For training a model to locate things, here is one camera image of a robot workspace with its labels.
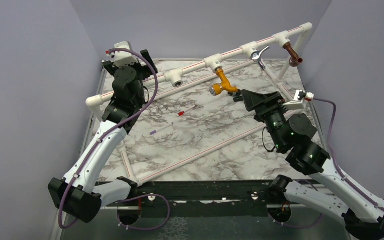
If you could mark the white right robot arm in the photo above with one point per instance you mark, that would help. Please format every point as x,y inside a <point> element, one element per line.
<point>354,207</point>

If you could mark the white PVC pipe frame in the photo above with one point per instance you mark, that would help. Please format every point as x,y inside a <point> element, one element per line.
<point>213,62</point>

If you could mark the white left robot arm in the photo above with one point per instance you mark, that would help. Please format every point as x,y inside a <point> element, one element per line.
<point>102,139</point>

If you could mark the black faucet orange handle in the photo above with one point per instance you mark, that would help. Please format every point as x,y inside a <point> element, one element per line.
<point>237,99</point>

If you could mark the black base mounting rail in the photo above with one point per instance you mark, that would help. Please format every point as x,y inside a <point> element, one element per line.
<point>166,199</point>

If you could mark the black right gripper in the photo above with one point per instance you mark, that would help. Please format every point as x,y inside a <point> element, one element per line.
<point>274,101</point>

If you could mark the purple capped white pen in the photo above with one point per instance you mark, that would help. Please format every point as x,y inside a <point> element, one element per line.
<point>161,128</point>

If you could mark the red capped white pen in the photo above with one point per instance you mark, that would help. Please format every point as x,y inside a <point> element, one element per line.
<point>186,110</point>

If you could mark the brown water faucet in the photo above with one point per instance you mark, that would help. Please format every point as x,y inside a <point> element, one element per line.
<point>294,59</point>

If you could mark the small black grey fitting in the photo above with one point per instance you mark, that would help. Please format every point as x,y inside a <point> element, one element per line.
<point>234,94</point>

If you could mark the chrome lever faucet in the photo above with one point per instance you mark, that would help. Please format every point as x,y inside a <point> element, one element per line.
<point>256,57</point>

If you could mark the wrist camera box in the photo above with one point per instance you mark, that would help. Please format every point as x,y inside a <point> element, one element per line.
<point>121,58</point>
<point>300,99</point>

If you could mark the yellow water faucet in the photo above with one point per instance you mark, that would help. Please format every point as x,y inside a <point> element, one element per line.
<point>224,85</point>

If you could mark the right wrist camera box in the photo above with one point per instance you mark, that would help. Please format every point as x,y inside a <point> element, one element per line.
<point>300,99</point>

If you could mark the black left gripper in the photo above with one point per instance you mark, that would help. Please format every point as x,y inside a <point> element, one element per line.
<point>148,62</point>

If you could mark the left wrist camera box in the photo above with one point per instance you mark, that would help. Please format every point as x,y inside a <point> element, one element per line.
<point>121,58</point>

